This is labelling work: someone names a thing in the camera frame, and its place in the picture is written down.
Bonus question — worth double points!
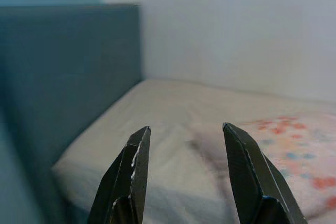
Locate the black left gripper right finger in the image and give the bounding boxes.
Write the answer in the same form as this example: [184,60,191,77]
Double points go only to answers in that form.
[222,122,308,224]

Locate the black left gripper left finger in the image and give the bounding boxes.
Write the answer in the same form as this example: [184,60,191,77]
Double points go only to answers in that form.
[87,125,152,224]

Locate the pink pillow coloured patches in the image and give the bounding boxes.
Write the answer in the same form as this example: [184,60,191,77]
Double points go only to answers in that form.
[183,110,336,221]

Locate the beige mattress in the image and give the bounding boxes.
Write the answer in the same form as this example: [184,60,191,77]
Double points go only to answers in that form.
[51,78,336,224]

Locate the blue-grey upholstered bed frame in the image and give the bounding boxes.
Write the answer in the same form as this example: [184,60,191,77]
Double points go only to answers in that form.
[0,3,144,224]

